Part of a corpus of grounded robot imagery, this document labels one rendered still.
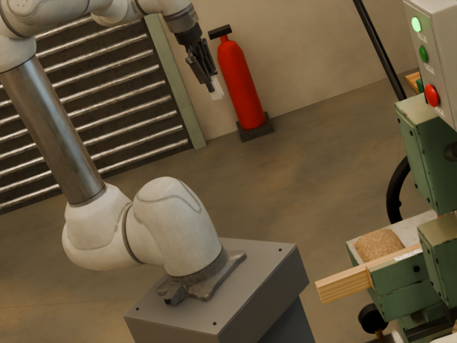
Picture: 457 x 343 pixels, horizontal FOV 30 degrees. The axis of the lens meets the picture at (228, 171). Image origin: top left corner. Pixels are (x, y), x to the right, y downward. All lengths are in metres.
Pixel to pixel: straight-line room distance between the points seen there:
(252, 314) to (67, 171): 0.55
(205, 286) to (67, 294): 1.81
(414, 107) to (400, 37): 3.50
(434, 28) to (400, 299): 0.67
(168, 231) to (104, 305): 1.64
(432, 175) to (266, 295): 0.91
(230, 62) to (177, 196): 2.43
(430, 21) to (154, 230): 1.15
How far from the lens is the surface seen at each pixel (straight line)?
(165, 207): 1.99
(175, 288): 2.08
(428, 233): 1.34
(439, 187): 1.22
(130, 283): 3.68
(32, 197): 4.81
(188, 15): 2.38
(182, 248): 2.02
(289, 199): 3.83
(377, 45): 1.44
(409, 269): 1.53
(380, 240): 1.63
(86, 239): 2.11
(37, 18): 1.85
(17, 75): 1.99
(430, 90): 1.08
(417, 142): 1.19
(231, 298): 2.01
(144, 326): 2.12
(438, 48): 1.02
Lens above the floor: 1.81
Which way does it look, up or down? 25 degrees down
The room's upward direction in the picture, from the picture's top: 20 degrees counter-clockwise
